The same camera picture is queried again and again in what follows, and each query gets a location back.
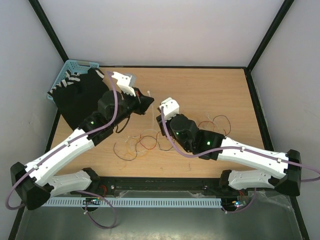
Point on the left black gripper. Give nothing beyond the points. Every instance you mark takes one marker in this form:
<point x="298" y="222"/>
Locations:
<point x="142" y="102"/>

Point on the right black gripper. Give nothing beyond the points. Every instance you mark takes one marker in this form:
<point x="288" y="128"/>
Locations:
<point x="160" y="120"/>

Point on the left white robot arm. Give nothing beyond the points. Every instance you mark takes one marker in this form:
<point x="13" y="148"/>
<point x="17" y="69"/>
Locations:
<point x="36" y="182"/>

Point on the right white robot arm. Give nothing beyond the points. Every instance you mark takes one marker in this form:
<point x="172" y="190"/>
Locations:
<point x="280" y="171"/>

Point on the striped black white cloth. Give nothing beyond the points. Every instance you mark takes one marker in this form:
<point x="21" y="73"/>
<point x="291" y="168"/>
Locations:
<point x="81" y="81"/>

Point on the blue plastic basket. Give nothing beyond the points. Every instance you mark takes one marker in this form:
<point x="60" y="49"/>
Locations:
<point x="74" y="66"/>

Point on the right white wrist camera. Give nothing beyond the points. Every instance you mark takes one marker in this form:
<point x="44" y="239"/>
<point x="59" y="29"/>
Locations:
<point x="170" y="107"/>

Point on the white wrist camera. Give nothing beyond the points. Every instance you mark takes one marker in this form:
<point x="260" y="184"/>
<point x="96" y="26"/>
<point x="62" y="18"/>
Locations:
<point x="125" y="82"/>
<point x="170" y="107"/>

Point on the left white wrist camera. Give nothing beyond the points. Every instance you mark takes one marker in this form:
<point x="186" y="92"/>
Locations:
<point x="125" y="82"/>

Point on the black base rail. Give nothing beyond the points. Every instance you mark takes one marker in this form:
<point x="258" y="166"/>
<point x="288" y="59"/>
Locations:
<point x="110" y="186"/>

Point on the light blue cable duct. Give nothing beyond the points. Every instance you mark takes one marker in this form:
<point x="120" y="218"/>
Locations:
<point x="134" y="202"/>

